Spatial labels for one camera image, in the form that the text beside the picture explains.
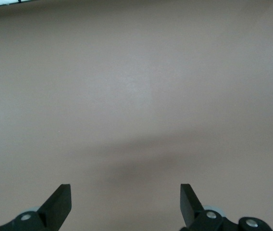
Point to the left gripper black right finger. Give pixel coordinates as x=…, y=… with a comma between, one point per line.
x=191, y=211

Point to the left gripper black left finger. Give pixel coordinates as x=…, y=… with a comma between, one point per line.
x=54, y=211

